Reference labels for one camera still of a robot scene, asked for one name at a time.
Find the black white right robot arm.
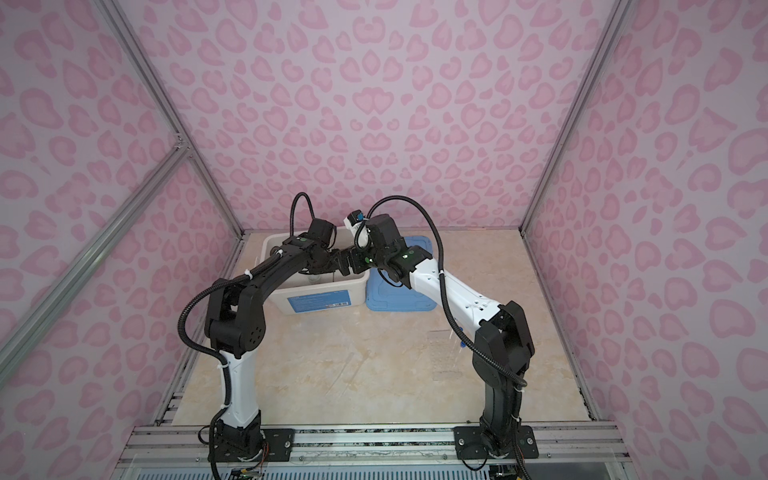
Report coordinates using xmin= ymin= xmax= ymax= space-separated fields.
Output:
xmin=344 ymin=211 xmax=535 ymax=462

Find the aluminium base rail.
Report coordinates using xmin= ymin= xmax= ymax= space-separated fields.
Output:
xmin=112 ymin=421 xmax=638 ymax=479

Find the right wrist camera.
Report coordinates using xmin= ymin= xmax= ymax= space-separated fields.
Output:
xmin=343 ymin=210 xmax=366 ymax=234

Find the clear glass stirring rod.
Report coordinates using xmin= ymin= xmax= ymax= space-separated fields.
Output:
xmin=325 ymin=352 xmax=356 ymax=396

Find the blue plastic bin lid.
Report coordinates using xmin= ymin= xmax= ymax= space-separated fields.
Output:
xmin=366 ymin=268 xmax=437 ymax=313

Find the clear acrylic test tube rack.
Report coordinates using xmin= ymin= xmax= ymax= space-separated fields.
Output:
xmin=426 ymin=330 xmax=462 ymax=381

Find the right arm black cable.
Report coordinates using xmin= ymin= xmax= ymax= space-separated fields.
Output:
xmin=365 ymin=194 xmax=535 ymax=480

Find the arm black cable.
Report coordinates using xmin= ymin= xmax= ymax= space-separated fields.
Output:
xmin=176 ymin=191 xmax=316 ymax=480
xmin=365 ymin=194 xmax=535 ymax=480

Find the white plastic storage bin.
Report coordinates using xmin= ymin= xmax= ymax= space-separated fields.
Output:
xmin=260 ymin=227 xmax=370 ymax=315

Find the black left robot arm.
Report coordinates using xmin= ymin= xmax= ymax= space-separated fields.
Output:
xmin=205 ymin=219 xmax=336 ymax=462

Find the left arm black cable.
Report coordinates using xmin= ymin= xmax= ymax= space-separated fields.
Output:
xmin=176 ymin=191 xmax=316 ymax=480

